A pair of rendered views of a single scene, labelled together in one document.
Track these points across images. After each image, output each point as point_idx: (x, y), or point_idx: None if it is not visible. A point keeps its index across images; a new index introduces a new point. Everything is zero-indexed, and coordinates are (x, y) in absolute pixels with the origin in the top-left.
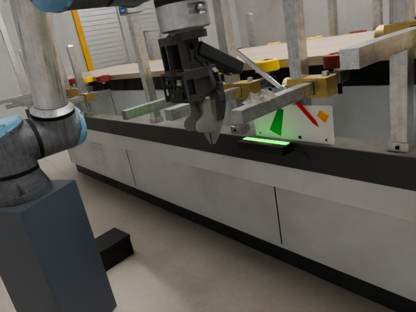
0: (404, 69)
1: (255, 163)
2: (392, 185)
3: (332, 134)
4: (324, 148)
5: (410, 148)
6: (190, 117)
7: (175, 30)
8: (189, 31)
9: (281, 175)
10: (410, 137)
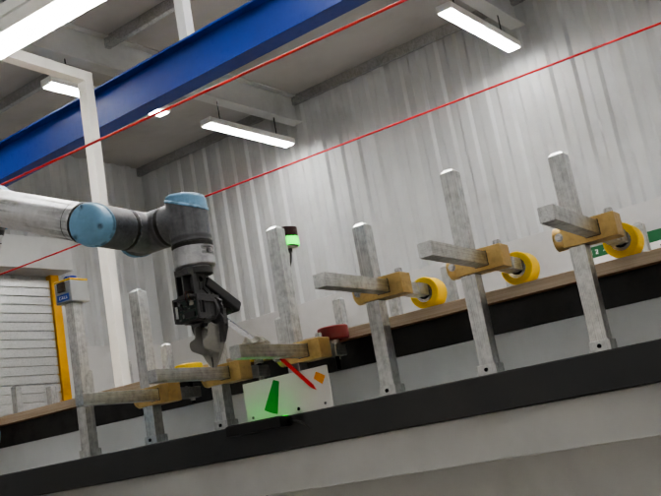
0: (379, 317)
1: (248, 468)
2: (389, 428)
3: (330, 394)
4: (324, 409)
5: (398, 390)
6: (195, 341)
7: (191, 263)
8: (201, 266)
9: (280, 473)
10: (396, 380)
